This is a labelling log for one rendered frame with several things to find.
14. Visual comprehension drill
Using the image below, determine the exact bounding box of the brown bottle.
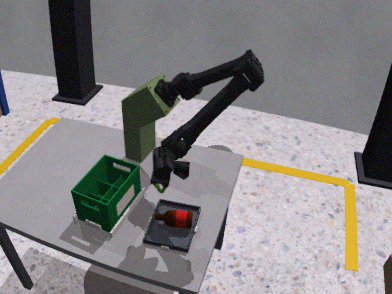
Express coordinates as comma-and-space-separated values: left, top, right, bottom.
155, 210, 193, 228

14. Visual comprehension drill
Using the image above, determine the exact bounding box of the green plastic crate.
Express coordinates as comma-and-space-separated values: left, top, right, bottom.
71, 154, 141, 233

